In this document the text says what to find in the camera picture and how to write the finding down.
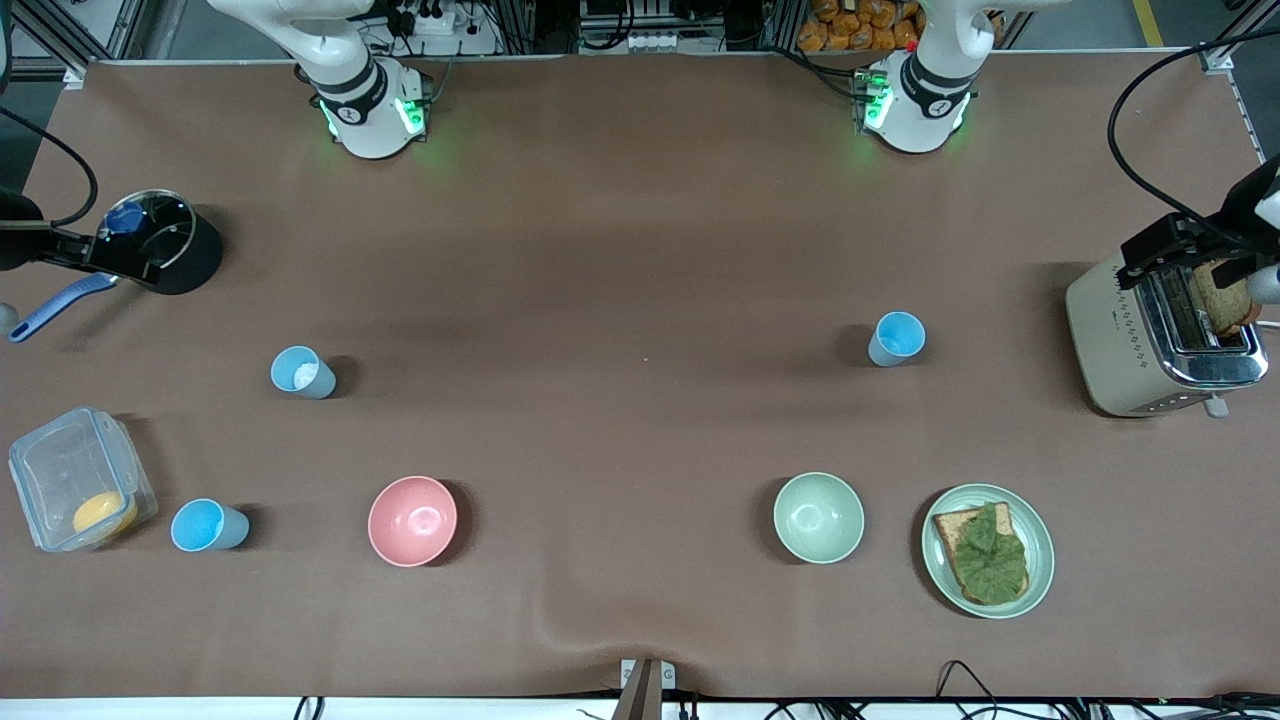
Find pale green plate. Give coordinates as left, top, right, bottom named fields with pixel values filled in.
left=920, top=483, right=1056, bottom=621

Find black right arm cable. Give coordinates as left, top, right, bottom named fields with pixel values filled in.
left=0, top=104, right=100, bottom=227

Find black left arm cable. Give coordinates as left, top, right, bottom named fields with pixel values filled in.
left=1106, top=25, right=1280, bottom=233

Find brown table cloth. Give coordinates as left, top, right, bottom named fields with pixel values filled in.
left=0, top=50, right=1280, bottom=701

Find brown bread slice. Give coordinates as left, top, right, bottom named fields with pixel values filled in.
left=1190, top=262, right=1264, bottom=339

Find thin black cable loop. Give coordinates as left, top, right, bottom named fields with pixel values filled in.
left=935, top=660, right=1001, bottom=720

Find toast slice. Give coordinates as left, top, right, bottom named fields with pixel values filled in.
left=932, top=503, right=1031, bottom=607

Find black saucepan blue handle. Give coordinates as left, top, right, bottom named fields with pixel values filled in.
left=8, top=190, right=225, bottom=345

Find power strip with plugs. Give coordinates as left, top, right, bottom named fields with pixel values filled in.
left=385, top=0, right=461, bottom=37

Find orange snack bags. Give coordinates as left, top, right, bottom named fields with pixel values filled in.
left=797, top=0, right=923, bottom=53

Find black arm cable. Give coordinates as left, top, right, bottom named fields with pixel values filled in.
left=1106, top=25, right=1280, bottom=233
left=0, top=104, right=100, bottom=227

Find pale green bowl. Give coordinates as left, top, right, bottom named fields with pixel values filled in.
left=772, top=471, right=866, bottom=566

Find pink bowl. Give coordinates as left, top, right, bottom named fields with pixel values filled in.
left=367, top=475, right=459, bottom=569

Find aluminium frame profile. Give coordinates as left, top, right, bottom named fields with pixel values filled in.
left=1200, top=0, right=1280, bottom=73
left=0, top=0, right=151, bottom=81

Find clear plastic food container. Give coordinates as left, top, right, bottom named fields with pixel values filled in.
left=8, top=405, right=160, bottom=554

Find metal table edge bracket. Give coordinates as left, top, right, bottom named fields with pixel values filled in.
left=612, top=658, right=677, bottom=720

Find yellow round food piece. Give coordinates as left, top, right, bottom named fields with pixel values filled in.
left=72, top=490, right=140, bottom=538

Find glass lid blue knob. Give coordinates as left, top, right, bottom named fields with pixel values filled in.
left=103, top=189, right=197, bottom=273

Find green lettuce leaf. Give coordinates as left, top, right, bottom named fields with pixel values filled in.
left=948, top=503, right=1030, bottom=605

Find blue plastic cup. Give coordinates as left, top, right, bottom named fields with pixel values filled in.
left=270, top=345, right=338, bottom=401
left=170, top=498, right=251, bottom=553
left=867, top=311, right=927, bottom=368

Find beige chrome toaster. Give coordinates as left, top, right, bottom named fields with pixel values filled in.
left=1064, top=250, right=1271, bottom=420

